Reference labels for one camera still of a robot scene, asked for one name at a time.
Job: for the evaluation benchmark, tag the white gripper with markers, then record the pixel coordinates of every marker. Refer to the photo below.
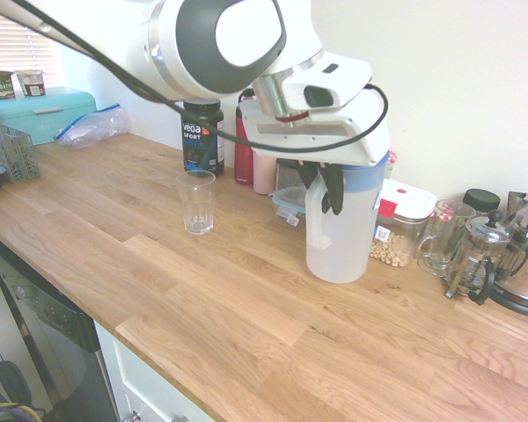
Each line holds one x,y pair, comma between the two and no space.
361,132

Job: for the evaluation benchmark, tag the translucent pitcher with blue lid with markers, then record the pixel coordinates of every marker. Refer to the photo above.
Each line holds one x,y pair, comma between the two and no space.
339,246

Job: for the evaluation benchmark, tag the clear faceted glass tumbler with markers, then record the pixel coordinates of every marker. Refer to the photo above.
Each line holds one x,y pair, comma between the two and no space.
196,206

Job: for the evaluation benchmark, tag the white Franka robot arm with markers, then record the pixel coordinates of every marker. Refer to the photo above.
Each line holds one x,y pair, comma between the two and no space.
299,26

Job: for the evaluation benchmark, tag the red water bottle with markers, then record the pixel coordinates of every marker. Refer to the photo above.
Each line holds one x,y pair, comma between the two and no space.
243,162

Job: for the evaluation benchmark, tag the glass container with teal lid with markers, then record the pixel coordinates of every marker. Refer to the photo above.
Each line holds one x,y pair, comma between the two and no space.
290,200

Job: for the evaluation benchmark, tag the pink tumbler bottle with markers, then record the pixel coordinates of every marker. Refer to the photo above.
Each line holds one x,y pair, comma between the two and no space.
264,173

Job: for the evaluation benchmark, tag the jar with red checkered lid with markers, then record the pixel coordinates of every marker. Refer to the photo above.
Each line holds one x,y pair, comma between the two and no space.
392,162

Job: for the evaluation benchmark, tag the cereal container white lid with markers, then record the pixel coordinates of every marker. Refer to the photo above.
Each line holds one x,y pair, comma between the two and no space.
407,202

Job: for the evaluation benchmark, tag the clear cereal container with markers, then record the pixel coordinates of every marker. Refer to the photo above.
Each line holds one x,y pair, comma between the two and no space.
396,250

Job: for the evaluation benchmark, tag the black Vega protein tub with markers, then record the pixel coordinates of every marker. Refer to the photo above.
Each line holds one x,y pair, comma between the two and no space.
200,140

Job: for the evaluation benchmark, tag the clear glass mug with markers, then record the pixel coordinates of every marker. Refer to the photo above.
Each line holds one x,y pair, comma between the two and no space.
440,237

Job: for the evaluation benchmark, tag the jar with black lid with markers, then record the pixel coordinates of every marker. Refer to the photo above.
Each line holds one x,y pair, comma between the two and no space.
481,200

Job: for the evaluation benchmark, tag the glass French press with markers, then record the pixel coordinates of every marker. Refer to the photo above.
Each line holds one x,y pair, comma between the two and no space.
477,259

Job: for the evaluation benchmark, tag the stainless steel electric kettle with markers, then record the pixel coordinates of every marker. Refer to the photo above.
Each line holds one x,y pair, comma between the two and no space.
525,281

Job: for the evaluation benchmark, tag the clear zip plastic bag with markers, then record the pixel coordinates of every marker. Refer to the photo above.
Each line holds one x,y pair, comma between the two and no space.
92,127

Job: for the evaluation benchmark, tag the white cabinet drawer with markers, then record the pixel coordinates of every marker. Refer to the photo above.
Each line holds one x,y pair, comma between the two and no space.
145,378

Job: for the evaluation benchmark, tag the teal bread box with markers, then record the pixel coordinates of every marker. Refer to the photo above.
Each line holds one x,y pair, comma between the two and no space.
44,114

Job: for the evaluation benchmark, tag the metal drawer knob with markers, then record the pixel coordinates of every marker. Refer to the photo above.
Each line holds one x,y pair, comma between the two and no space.
135,416

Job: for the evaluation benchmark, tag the brown oatmeal cup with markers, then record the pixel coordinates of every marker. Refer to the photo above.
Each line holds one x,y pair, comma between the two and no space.
31,83

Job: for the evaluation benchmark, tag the grey dish rack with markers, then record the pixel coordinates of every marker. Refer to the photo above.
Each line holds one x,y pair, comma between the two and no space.
15,154

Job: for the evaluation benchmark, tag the black stainless dishwasher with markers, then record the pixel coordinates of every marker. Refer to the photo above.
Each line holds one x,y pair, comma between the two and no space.
48,334

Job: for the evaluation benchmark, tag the white window blinds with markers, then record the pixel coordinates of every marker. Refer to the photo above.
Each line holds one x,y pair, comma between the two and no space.
9,48

